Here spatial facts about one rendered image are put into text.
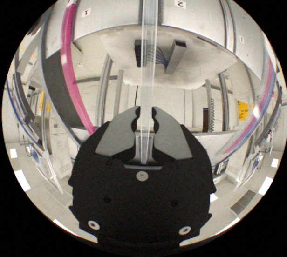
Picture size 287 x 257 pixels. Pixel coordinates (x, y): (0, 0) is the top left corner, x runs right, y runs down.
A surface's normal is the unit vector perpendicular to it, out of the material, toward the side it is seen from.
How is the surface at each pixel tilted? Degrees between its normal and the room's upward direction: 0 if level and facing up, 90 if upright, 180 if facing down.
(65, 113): 90
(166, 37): 0
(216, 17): 45
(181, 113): 90
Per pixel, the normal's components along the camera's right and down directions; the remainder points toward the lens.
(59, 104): 1.00, 0.04
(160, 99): 0.00, -0.07
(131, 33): -0.04, 1.00
